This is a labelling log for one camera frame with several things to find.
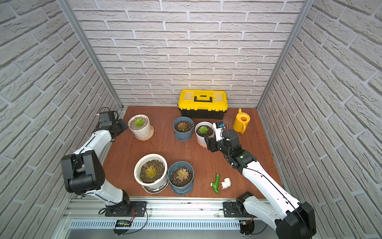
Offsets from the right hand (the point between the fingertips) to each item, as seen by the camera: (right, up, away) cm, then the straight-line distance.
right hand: (211, 136), depth 78 cm
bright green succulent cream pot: (-46, +8, +17) cm, 49 cm away
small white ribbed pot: (-5, -2, +12) cm, 13 cm away
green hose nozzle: (+2, -28, +3) cm, 28 cm away
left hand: (-57, +7, +13) cm, 59 cm away
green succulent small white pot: (-4, +3, +14) cm, 15 cm away
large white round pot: (-36, -13, +1) cm, 38 cm away
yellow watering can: (+22, +9, +19) cm, 31 cm away
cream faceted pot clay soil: (-43, +2, +14) cm, 46 cm away
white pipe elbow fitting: (+8, -26, +2) cm, 28 cm away
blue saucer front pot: (-16, -29, +1) cm, 33 cm away
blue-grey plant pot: (-15, -1, +16) cm, 22 cm away
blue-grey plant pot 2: (-21, -17, +1) cm, 27 cm away
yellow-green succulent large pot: (-32, -18, -4) cm, 37 cm away
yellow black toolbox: (-4, +20, +22) cm, 30 cm away
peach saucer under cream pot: (-40, 0, +25) cm, 48 cm away
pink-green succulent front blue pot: (-16, -20, -2) cm, 25 cm away
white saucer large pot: (-30, -29, +1) cm, 42 cm away
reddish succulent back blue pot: (-18, +5, +17) cm, 25 cm away
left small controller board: (-45, -44, -6) cm, 64 cm away
